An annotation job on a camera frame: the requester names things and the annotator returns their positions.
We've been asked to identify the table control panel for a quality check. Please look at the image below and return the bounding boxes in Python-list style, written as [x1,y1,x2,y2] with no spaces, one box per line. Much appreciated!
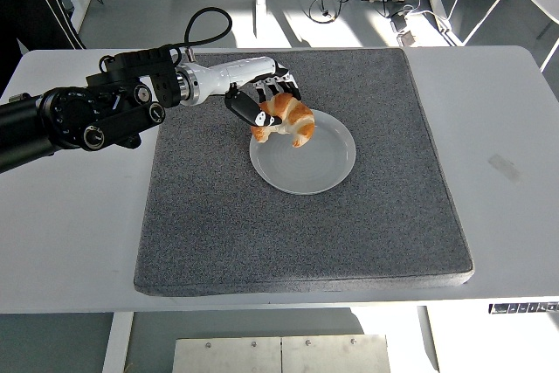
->
[487,300,559,315]

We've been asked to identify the grey round plate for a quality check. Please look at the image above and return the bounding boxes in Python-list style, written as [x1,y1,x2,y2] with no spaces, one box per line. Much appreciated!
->
[248,109,357,196]

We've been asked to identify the person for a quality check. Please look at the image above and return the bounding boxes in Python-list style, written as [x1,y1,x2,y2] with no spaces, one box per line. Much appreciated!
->
[0,0,86,86]

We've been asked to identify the white table leg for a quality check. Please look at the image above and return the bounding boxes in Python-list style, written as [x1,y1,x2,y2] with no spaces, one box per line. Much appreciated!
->
[101,311,135,373]
[417,305,440,370]

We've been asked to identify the croissant bread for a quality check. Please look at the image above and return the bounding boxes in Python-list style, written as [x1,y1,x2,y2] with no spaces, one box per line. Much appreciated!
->
[251,92,316,149]

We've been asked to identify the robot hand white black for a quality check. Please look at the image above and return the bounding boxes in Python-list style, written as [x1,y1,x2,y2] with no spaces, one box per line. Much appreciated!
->
[191,56,303,128]

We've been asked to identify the grey metal plate with screws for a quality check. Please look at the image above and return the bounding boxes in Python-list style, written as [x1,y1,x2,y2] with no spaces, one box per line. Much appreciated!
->
[280,334,391,373]
[172,337,283,373]

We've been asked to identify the grey felt mat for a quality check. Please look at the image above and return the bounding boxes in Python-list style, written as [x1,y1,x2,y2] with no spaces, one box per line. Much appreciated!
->
[132,46,474,298]

